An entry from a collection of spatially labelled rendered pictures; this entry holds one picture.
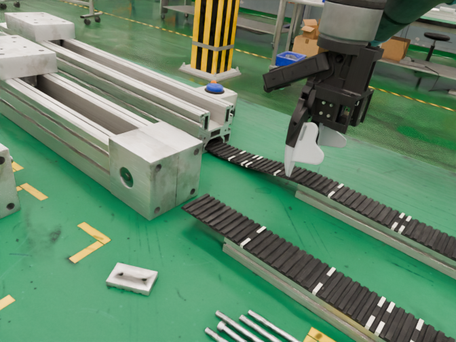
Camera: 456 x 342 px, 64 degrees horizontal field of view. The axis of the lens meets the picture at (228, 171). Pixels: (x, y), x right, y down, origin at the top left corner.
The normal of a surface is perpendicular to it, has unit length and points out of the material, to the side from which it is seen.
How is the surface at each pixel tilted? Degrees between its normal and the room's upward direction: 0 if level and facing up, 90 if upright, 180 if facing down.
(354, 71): 90
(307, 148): 73
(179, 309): 0
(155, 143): 0
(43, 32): 90
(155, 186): 90
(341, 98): 90
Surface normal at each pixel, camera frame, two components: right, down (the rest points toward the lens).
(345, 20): -0.47, 0.39
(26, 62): 0.77, 0.40
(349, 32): -0.18, 0.48
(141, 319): 0.12, -0.85
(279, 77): -0.64, 0.29
